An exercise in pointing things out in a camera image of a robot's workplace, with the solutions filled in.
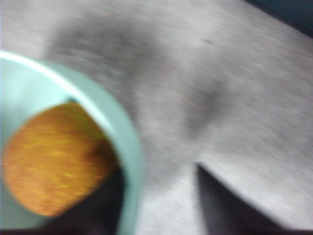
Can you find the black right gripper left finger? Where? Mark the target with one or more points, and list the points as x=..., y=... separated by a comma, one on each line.
x=97, y=213

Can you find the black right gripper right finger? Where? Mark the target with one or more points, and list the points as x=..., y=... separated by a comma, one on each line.
x=225, y=213

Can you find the orange-yellow oval fruit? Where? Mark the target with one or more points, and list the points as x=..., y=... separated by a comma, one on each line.
x=56, y=159

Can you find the teal ceramic bowl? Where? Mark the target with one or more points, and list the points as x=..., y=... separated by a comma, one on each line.
x=117, y=127

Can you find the dark rectangular tray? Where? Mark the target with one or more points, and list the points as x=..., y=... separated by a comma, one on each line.
x=288, y=12

